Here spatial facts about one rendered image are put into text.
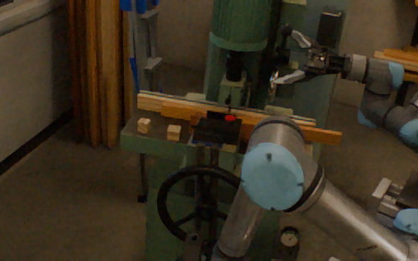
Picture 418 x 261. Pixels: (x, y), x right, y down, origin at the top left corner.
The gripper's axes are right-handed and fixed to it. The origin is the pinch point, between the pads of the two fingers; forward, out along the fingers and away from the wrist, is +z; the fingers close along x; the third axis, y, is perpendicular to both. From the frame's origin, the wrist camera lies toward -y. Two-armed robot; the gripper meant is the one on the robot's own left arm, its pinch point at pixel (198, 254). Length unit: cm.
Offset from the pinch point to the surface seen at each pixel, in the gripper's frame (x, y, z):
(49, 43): -119, -73, 132
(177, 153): -11.9, -27.5, 11.9
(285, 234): 24.0, -5.4, 17.3
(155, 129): -20.4, -34.0, 15.1
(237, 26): 4, -66, 0
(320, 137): 32, -37, 25
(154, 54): -48, -68, 101
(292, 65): 20, -61, 33
